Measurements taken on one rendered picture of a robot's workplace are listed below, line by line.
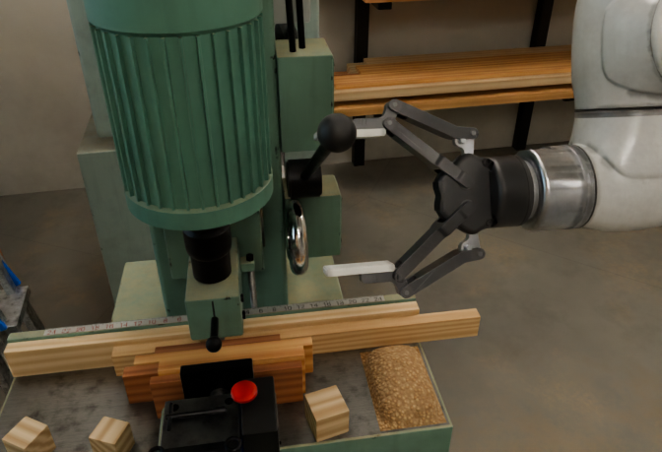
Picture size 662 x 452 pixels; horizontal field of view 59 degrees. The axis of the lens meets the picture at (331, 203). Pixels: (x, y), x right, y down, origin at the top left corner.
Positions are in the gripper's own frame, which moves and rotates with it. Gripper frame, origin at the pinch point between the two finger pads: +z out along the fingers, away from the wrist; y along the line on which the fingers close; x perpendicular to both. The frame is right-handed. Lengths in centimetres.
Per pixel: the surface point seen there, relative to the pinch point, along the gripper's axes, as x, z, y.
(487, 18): -240, -120, 83
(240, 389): -7.8, 10.8, -20.7
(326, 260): -64, -6, -14
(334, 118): 9.0, 0.3, 7.6
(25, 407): -25, 41, -26
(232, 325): -18.9, 11.7, -15.9
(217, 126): -2.0, 10.9, 8.6
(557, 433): -109, -80, -80
